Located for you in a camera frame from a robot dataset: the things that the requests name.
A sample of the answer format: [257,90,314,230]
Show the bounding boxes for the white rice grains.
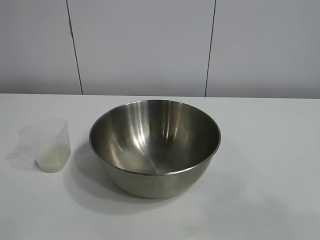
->
[34,143,72,173]

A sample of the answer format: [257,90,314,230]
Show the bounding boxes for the clear plastic measuring cup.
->
[18,118,72,173]

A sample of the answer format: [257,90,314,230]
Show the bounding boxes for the stainless steel mixing bowl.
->
[89,99,222,200]

